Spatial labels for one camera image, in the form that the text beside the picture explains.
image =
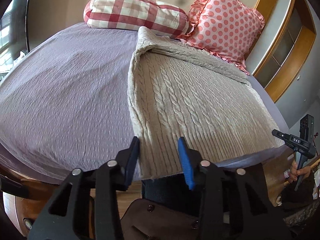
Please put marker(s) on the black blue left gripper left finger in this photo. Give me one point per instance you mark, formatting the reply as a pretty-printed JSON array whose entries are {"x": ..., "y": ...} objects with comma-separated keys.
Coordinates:
[{"x": 114, "y": 175}]

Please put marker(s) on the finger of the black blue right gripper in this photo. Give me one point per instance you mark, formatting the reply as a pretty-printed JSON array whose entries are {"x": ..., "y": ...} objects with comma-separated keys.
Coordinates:
[{"x": 234, "y": 204}]

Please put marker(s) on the red white plaid pillow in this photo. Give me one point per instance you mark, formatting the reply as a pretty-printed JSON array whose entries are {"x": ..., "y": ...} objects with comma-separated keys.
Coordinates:
[{"x": 161, "y": 18}]

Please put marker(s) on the pink polka dot ruffled pillow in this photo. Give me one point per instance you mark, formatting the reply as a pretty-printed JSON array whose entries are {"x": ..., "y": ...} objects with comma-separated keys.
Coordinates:
[{"x": 223, "y": 28}]

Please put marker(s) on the beige cable-knit sweater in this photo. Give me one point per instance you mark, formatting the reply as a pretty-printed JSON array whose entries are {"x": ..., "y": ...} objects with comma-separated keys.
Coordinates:
[{"x": 175, "y": 91}]

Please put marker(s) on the brown fuzzy sleeve forearm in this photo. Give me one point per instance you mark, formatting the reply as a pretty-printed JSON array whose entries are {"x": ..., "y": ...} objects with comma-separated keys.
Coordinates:
[{"x": 299, "y": 206}]

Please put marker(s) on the person's right hand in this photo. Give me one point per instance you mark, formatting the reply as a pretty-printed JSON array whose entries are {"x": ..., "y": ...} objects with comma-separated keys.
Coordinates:
[{"x": 296, "y": 173}]

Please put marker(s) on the dark wooden bed frame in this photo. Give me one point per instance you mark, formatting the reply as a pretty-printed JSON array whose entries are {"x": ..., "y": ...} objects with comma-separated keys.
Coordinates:
[{"x": 20, "y": 202}]

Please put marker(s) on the brown jacket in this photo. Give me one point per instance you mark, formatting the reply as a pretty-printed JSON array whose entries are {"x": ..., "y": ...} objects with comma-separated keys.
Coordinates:
[{"x": 145, "y": 219}]

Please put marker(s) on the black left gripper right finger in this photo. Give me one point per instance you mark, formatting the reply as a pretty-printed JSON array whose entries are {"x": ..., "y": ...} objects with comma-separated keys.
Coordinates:
[{"x": 280, "y": 135}]

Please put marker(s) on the lavender textured bed sheet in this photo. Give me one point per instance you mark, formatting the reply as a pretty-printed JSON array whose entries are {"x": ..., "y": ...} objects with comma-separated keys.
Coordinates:
[{"x": 65, "y": 105}]

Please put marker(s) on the wooden framed wardrobe door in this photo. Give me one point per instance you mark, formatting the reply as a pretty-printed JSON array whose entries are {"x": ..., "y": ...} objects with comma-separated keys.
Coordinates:
[{"x": 280, "y": 51}]

